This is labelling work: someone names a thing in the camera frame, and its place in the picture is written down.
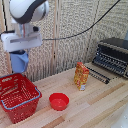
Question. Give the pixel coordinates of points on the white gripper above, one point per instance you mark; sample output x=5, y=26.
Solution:
x=21, y=39

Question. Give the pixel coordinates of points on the blue plastic cup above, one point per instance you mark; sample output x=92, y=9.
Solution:
x=19, y=62

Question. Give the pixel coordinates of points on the red plastic shopping basket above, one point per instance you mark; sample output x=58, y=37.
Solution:
x=17, y=96

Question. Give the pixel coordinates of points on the orange yellow snack bag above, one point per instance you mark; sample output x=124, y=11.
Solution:
x=81, y=76

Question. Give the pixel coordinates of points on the red plastic bowl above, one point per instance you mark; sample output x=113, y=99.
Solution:
x=59, y=101

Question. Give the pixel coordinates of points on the black oven rack tray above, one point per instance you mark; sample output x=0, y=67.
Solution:
x=97, y=75

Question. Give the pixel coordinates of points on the black toaster oven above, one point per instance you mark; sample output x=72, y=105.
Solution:
x=112, y=55

